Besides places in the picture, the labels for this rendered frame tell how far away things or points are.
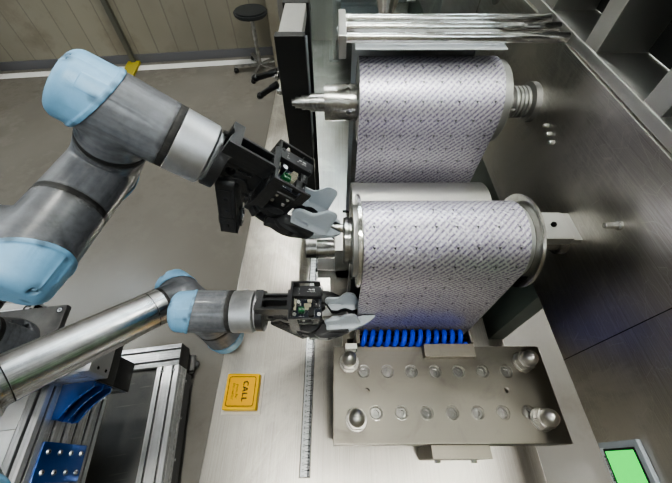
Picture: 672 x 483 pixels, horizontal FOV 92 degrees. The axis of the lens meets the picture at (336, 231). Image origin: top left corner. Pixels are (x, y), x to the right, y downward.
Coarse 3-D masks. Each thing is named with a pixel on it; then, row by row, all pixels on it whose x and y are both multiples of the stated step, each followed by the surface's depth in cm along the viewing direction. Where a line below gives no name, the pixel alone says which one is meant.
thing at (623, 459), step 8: (608, 456) 42; (616, 456) 41; (624, 456) 40; (632, 456) 39; (616, 464) 41; (624, 464) 40; (632, 464) 39; (616, 472) 41; (624, 472) 40; (632, 472) 39; (640, 472) 38; (624, 480) 40; (632, 480) 39; (640, 480) 38
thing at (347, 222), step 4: (344, 220) 50; (348, 220) 50; (344, 224) 49; (348, 224) 49; (344, 228) 48; (348, 228) 48; (352, 228) 48; (344, 232) 48; (348, 232) 48; (352, 232) 48; (344, 236) 48; (348, 236) 48; (352, 236) 48; (344, 240) 48; (348, 240) 48; (352, 240) 48; (344, 244) 48; (348, 244) 48; (352, 244) 48; (344, 248) 48; (348, 248) 48; (352, 248) 48; (344, 252) 48; (348, 252) 48; (352, 252) 48; (344, 256) 49; (348, 256) 49; (352, 256) 49; (344, 260) 49; (348, 260) 49
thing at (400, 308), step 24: (360, 288) 52; (384, 288) 51; (408, 288) 51; (432, 288) 51; (456, 288) 51; (480, 288) 51; (504, 288) 51; (360, 312) 59; (384, 312) 59; (408, 312) 59; (432, 312) 59; (456, 312) 59; (480, 312) 59
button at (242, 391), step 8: (232, 376) 70; (240, 376) 70; (248, 376) 70; (256, 376) 70; (232, 384) 69; (240, 384) 69; (248, 384) 69; (256, 384) 69; (232, 392) 68; (240, 392) 68; (248, 392) 68; (256, 392) 68; (224, 400) 67; (232, 400) 67; (240, 400) 67; (248, 400) 67; (256, 400) 67; (224, 408) 66; (232, 408) 66; (240, 408) 66; (248, 408) 66; (256, 408) 67
